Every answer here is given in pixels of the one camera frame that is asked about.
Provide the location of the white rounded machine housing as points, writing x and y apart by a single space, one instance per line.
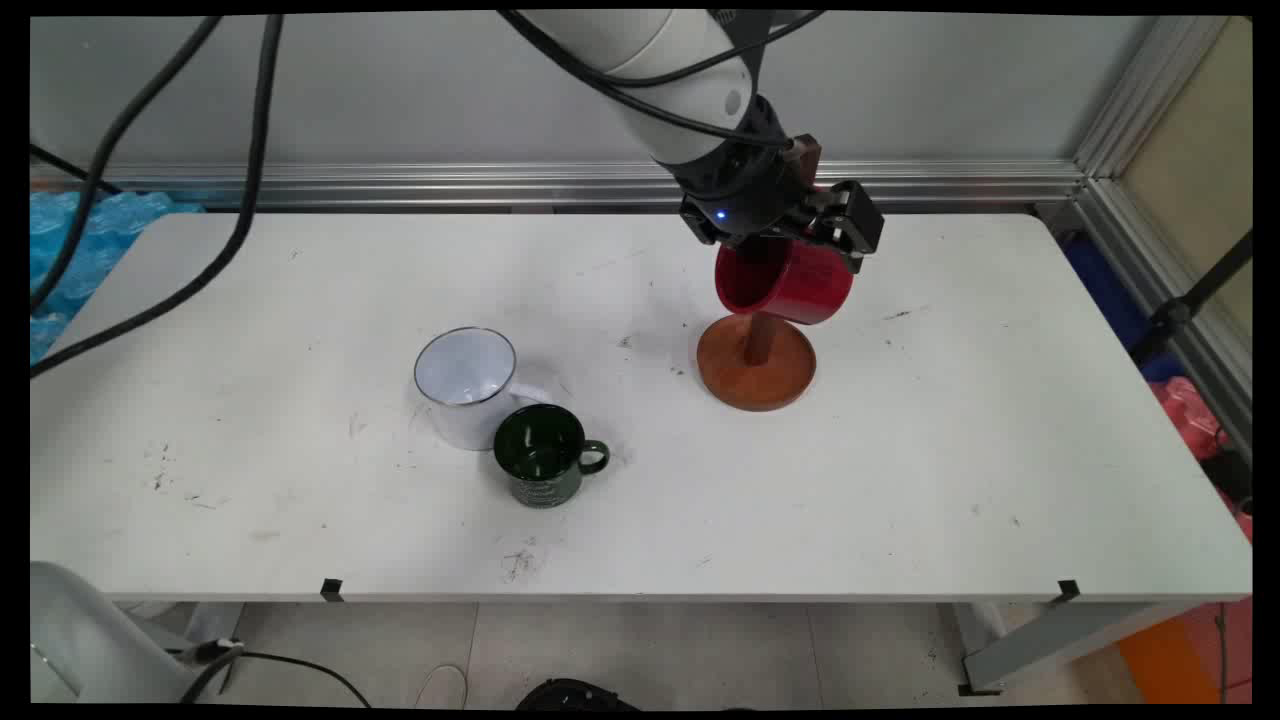
80 640

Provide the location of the horizontal aluminium frame rail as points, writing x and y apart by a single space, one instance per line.
400 185

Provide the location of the orange floor box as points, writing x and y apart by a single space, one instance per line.
1160 660

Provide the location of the black tripod pole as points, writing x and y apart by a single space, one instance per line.
1175 312

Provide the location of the red enamel mug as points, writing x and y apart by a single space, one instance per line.
810 285

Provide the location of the red plastic bag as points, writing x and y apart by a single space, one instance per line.
1190 415

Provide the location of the brown wooden mug tree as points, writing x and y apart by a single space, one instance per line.
755 385

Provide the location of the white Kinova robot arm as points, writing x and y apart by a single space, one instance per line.
640 50

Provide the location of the black rounded floor object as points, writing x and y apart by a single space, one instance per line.
575 695

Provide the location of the grey table leg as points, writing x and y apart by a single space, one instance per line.
1050 640

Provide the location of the aluminium frame corner post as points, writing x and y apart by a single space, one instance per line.
1150 90

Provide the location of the dark green mug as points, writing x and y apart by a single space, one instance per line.
545 490

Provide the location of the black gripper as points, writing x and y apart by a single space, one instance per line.
745 195

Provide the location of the blue bubble wrap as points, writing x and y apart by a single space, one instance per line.
130 215

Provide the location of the black table edge clip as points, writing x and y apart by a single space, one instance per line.
1068 590
331 590

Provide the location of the white enamel mug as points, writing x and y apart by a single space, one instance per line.
460 425

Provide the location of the blue plastic box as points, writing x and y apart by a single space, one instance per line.
1100 285

